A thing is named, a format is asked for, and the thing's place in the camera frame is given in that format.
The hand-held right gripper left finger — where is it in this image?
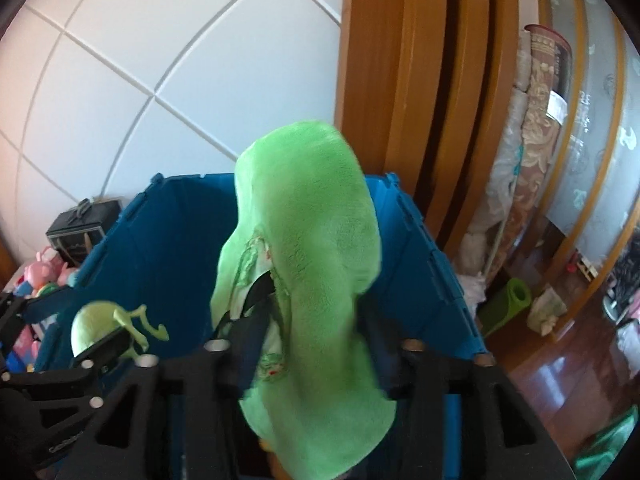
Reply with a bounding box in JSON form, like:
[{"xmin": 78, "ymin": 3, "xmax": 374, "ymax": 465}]
[{"xmin": 55, "ymin": 274, "xmax": 277, "ymax": 480}]

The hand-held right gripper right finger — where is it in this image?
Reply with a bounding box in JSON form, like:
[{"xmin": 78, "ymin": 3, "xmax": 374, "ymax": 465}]
[{"xmin": 384, "ymin": 337, "xmax": 576, "ymax": 480}]

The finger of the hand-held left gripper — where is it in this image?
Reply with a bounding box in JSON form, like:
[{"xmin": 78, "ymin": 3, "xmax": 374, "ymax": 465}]
[
  {"xmin": 0, "ymin": 326, "xmax": 136, "ymax": 411},
  {"xmin": 0, "ymin": 290, "xmax": 36, "ymax": 361}
]

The pale green frog plush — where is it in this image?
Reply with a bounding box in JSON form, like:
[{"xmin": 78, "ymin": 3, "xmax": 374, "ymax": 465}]
[{"xmin": 70, "ymin": 301, "xmax": 170, "ymax": 361}]

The blue plastic crate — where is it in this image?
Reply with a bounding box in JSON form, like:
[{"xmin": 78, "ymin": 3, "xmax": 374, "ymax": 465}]
[{"xmin": 22, "ymin": 172, "xmax": 486, "ymax": 480}]

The pink pig plush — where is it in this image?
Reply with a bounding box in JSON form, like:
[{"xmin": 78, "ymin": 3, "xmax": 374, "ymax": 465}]
[{"xmin": 22, "ymin": 246, "xmax": 81, "ymax": 288}]

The green rolled yoga mat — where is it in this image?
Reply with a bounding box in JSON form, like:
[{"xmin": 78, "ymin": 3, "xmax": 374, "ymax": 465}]
[{"xmin": 477, "ymin": 278, "xmax": 531, "ymax": 338}]

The white crumpled bag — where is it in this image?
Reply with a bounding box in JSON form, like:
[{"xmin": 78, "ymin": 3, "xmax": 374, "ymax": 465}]
[{"xmin": 530, "ymin": 285, "xmax": 568, "ymax": 333}]

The green cloth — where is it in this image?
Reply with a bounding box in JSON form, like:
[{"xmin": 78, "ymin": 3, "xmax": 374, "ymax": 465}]
[{"xmin": 572, "ymin": 405, "xmax": 638, "ymax": 480}]

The plastic-wrapped white roll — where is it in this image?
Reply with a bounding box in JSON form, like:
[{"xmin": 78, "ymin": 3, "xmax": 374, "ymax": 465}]
[{"xmin": 465, "ymin": 30, "xmax": 531, "ymax": 286}]

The frosted glass door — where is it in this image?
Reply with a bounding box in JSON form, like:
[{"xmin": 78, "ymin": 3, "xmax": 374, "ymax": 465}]
[{"xmin": 545, "ymin": 0, "xmax": 640, "ymax": 341}]

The rolled patterned carpet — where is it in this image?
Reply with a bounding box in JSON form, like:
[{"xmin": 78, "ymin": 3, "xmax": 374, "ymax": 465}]
[{"xmin": 515, "ymin": 24, "xmax": 573, "ymax": 266}]

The black tin box with handle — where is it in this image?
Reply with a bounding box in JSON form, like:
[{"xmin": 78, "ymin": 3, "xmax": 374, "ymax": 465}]
[{"xmin": 46, "ymin": 199, "xmax": 123, "ymax": 267}]

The wooden wall trim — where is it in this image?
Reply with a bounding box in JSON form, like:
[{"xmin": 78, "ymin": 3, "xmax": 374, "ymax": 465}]
[{"xmin": 334, "ymin": 0, "xmax": 526, "ymax": 261}]

